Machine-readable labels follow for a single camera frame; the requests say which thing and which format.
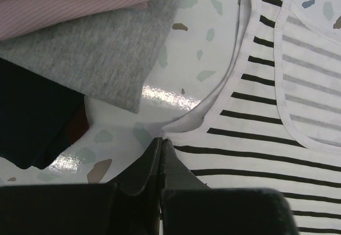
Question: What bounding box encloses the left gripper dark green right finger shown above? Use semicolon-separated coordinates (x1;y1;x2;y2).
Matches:
160;140;298;234

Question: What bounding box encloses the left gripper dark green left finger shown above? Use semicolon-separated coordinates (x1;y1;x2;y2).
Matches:
1;138;162;234

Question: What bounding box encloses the striped black white tank top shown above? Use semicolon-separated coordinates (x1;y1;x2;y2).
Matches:
163;0;340;234

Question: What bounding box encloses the folded dark tank top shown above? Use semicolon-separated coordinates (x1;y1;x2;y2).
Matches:
1;59;90;169

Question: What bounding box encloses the folded grey tank top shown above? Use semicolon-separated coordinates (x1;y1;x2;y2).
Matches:
1;0;180;113

